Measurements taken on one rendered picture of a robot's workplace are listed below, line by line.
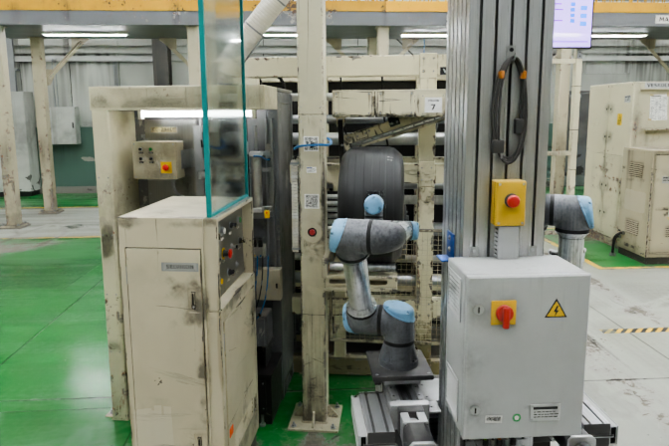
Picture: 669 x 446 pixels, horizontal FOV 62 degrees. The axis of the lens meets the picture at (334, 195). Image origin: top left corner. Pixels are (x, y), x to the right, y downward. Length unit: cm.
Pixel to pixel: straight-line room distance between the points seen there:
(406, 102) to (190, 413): 182
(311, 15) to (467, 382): 186
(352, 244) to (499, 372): 59
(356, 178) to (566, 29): 438
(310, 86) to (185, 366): 140
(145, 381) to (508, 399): 144
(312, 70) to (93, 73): 1026
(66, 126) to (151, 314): 1049
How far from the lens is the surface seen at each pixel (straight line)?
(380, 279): 276
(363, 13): 836
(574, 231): 213
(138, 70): 1251
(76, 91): 1291
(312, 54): 278
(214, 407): 242
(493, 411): 170
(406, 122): 313
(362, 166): 263
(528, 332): 163
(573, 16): 665
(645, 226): 689
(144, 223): 226
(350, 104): 300
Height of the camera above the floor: 166
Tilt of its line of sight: 8 degrees down
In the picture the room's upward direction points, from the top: straight up
